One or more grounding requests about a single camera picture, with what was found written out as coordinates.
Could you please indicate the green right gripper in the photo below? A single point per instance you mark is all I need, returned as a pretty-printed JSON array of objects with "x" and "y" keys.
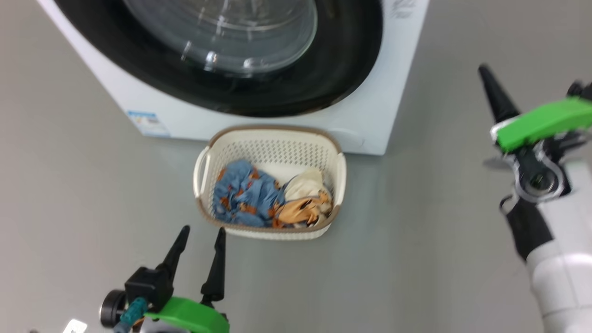
[{"x": 541, "y": 122}]

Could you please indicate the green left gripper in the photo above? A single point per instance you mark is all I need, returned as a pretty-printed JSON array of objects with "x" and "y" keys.
[{"x": 194, "y": 317}]

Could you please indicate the blue patterned garment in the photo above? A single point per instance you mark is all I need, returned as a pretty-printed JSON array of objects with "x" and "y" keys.
[{"x": 240, "y": 194}]

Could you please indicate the cream and orange garment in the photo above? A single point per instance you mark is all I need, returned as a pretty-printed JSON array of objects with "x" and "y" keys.
[{"x": 303, "y": 185}]

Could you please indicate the black glass washing machine door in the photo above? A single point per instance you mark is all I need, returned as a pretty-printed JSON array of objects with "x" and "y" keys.
[{"x": 347, "y": 69}]

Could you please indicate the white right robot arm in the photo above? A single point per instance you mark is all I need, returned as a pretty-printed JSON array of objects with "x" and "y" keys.
[{"x": 564, "y": 259}]

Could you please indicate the white front-load washing machine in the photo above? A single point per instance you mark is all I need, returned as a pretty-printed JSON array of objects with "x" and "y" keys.
[{"x": 360, "y": 115}]

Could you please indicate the cream perforated laundry basket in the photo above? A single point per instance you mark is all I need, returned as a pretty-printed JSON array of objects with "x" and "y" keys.
[{"x": 277, "y": 148}]

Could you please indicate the small printed text label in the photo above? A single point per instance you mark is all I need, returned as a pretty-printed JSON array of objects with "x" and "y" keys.
[{"x": 402, "y": 9}]

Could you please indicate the blue energy label sticker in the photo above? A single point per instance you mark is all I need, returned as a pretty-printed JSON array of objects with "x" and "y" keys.
[{"x": 148, "y": 124}]

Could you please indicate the round white filter cover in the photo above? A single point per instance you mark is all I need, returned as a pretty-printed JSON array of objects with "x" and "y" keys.
[{"x": 354, "y": 138}]

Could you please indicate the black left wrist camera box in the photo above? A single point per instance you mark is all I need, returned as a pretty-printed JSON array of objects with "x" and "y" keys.
[{"x": 148, "y": 286}]

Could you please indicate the teal left camera connector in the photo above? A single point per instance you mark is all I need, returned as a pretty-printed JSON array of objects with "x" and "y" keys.
[{"x": 132, "y": 314}]

